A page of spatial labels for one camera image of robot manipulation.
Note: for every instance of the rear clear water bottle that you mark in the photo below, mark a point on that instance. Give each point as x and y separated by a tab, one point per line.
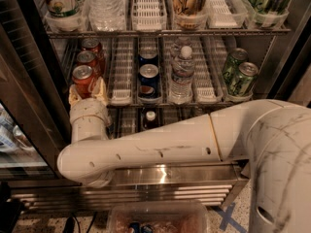
178	43

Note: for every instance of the green soda can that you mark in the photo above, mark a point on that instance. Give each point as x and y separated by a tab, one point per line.
243	79
233	60

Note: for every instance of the blue pepsi can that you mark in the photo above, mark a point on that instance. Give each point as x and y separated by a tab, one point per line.
149	77
147	56

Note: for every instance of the stainless steel fridge base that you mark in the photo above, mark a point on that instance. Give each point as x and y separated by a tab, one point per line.
210	184

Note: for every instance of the red coke can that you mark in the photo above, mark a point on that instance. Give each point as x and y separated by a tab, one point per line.
84	79
94	45
89	58

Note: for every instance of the front blue pepsi can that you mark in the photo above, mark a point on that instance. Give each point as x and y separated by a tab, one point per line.
149	77

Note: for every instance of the front clear water bottle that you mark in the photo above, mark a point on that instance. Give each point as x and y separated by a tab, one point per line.
182	71

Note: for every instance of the front green soda can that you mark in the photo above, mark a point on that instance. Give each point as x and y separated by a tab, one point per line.
243	79

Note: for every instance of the large water bottle top shelf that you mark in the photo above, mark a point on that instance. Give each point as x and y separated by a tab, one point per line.
106	15

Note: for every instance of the clear water bottle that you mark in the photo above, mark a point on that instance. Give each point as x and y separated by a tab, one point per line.
178	43
182	71

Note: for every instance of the clear plastic bin on floor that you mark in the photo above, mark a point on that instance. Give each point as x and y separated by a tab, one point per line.
158	217

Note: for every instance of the white empty tray middle shelf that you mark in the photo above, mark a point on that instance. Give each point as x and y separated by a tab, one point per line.
121	72

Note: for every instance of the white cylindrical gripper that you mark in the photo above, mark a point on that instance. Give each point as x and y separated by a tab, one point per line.
87	108

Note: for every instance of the rear blue pepsi can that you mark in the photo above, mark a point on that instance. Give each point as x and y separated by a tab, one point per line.
147	56

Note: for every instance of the rear green soda can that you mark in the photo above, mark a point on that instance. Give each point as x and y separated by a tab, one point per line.
233	60

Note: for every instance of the dark bottle white cap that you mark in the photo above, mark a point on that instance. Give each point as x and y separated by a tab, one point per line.
150	120

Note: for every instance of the glass fridge door left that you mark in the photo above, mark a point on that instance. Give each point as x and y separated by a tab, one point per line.
34	88

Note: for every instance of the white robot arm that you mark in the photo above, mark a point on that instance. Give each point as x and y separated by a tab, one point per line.
274	135

